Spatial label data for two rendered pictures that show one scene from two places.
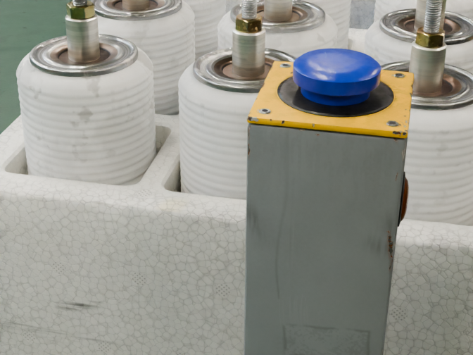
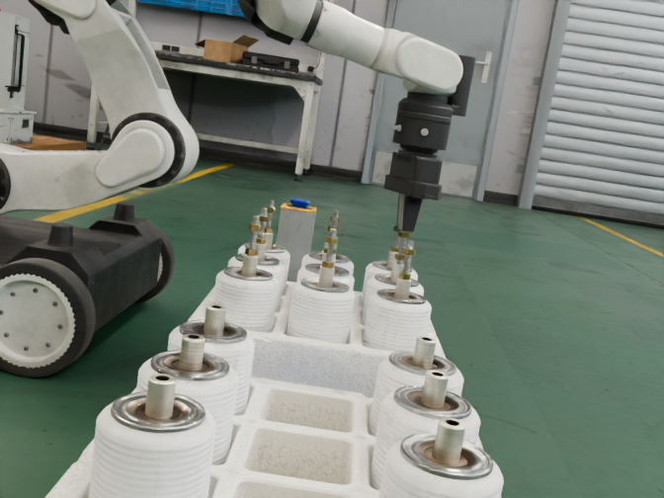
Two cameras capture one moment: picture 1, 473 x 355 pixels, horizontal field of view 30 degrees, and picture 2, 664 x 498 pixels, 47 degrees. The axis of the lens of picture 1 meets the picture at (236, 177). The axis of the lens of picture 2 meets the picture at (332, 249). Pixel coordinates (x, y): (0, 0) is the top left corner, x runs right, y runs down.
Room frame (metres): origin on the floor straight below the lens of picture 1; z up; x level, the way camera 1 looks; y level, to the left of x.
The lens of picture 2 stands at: (1.91, -0.29, 0.51)
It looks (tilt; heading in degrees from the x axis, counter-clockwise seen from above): 10 degrees down; 168
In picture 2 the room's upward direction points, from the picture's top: 9 degrees clockwise
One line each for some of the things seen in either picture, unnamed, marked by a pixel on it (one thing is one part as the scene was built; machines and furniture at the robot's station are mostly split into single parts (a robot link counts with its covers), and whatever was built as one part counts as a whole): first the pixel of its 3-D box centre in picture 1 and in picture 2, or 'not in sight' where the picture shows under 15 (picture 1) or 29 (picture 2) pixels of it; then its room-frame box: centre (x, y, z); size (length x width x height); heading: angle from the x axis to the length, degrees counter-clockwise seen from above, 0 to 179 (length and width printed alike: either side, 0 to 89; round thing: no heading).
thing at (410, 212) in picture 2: not in sight; (411, 212); (0.71, 0.09, 0.37); 0.03 x 0.02 x 0.06; 105
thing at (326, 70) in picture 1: (336, 82); (299, 204); (0.38, -0.05, 0.32); 0.04 x 0.04 x 0.02
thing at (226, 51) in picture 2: not in sight; (225, 49); (-4.13, -0.04, 0.87); 0.40 x 0.30 x 0.23; 62
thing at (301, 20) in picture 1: (277, 15); (327, 270); (0.68, -0.03, 0.25); 0.08 x 0.08 x 0.01
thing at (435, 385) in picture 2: not in sight; (434, 390); (1.25, -0.03, 0.26); 0.02 x 0.02 x 0.03
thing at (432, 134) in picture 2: not in sight; (415, 157); (0.70, 0.08, 0.46); 0.13 x 0.10 x 0.12; 15
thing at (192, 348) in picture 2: not in sight; (192, 353); (1.19, -0.26, 0.26); 0.02 x 0.02 x 0.03
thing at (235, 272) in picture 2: not in sight; (248, 274); (0.77, -0.17, 0.25); 0.08 x 0.08 x 0.01
